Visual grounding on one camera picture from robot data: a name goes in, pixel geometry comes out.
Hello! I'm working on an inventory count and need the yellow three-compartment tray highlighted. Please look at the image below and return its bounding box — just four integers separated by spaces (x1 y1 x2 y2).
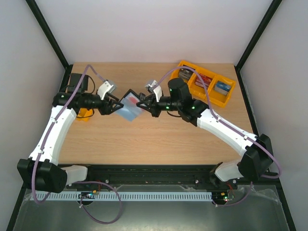
170 60 236 108

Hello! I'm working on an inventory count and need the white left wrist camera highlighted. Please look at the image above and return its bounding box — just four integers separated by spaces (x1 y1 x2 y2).
97 80 116 100

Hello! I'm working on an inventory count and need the black card stack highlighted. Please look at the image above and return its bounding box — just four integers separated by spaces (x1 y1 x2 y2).
178 68 194 81

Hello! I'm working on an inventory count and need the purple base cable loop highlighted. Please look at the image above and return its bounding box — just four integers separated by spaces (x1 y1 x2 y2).
78 181 123 225

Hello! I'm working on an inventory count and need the red card stack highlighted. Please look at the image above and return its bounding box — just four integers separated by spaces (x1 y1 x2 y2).
195 74 213 88

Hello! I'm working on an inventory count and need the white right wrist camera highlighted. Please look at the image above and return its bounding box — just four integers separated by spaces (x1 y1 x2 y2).
145 80 163 102

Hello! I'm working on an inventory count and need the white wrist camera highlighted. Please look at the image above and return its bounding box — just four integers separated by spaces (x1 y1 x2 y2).
145 80 163 102
97 80 116 100

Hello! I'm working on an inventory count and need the blue card stack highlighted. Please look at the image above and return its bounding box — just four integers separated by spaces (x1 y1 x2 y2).
214 81 232 96

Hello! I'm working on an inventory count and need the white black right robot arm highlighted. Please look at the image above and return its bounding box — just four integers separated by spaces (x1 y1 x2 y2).
136 78 273 189

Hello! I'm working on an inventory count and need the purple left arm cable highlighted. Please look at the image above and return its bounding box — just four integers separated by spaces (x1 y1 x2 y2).
31 64 106 205

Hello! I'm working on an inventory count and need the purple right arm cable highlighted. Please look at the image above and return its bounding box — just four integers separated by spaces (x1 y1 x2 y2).
155 66 282 179

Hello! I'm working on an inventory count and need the small yellow plastic bin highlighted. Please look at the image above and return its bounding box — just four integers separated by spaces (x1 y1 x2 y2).
76 108 94 122

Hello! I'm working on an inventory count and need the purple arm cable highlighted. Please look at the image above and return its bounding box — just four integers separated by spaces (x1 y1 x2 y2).
155 66 282 179
31 64 106 205

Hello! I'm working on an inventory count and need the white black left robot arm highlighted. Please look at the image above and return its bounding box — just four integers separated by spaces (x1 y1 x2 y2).
17 73 123 193

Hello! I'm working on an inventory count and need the white slotted cable duct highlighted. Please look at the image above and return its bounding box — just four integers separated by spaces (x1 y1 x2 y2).
26 191 213 202

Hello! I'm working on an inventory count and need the black aluminium frame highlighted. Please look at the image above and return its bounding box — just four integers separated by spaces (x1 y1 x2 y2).
7 0 296 231

